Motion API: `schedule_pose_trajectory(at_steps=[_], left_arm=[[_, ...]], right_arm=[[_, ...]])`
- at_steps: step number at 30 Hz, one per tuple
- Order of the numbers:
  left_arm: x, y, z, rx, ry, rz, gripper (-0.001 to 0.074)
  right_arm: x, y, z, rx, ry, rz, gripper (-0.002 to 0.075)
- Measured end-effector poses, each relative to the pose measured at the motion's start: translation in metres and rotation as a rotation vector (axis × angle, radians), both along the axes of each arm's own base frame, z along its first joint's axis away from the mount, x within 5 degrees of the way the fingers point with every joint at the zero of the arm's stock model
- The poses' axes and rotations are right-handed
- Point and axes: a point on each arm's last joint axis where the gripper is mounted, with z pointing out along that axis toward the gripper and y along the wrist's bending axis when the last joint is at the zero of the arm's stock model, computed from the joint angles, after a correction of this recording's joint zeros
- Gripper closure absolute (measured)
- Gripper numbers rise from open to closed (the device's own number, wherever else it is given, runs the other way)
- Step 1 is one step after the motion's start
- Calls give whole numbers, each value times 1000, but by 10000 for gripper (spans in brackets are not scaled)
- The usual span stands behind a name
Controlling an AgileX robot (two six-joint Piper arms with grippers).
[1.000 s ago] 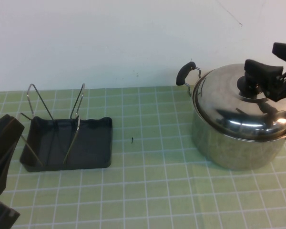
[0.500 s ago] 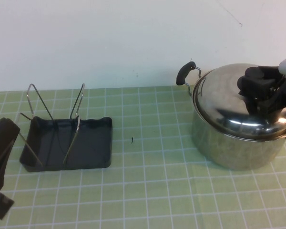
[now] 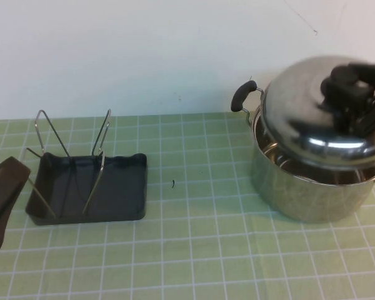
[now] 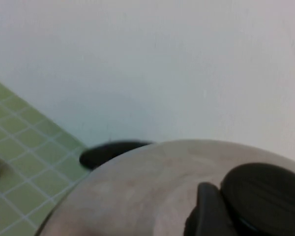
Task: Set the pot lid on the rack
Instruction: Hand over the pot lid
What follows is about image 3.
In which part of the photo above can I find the steel pot lid black knob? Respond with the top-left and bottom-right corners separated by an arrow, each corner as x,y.
259,56 -> 375,165

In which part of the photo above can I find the black tray wire lid rack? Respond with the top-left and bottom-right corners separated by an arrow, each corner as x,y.
20,108 -> 149,226

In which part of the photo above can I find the green checkered tablecloth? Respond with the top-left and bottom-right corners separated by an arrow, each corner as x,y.
0,106 -> 375,300

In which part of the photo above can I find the stainless steel cooking pot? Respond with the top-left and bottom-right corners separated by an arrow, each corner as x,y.
230,80 -> 375,224

